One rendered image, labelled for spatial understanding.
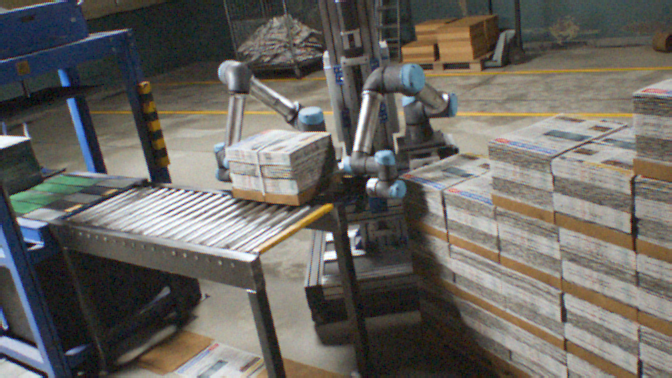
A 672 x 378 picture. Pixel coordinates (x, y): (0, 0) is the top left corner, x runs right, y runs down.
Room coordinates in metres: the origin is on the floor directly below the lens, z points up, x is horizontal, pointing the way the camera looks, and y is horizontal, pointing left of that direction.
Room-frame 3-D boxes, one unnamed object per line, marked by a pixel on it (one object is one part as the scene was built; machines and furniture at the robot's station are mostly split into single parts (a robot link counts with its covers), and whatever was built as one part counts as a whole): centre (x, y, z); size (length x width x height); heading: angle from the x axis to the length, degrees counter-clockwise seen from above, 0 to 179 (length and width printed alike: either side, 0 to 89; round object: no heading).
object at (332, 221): (3.07, 0.53, 0.74); 1.34 x 0.05 x 0.12; 50
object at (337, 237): (2.65, 0.04, 0.34); 0.06 x 0.06 x 0.68; 50
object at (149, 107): (3.64, 0.91, 1.05); 0.05 x 0.05 x 0.45; 50
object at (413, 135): (3.27, -0.41, 0.87); 0.15 x 0.15 x 0.10
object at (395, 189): (2.66, -0.19, 0.82); 0.11 x 0.08 x 0.09; 50
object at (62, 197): (3.54, 1.47, 0.75); 0.70 x 0.65 x 0.10; 50
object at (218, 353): (2.91, 0.71, 0.00); 0.37 x 0.28 x 0.01; 50
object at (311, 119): (3.31, 0.08, 0.98); 0.13 x 0.12 x 0.14; 21
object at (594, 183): (1.95, -0.87, 0.95); 0.38 x 0.29 x 0.23; 117
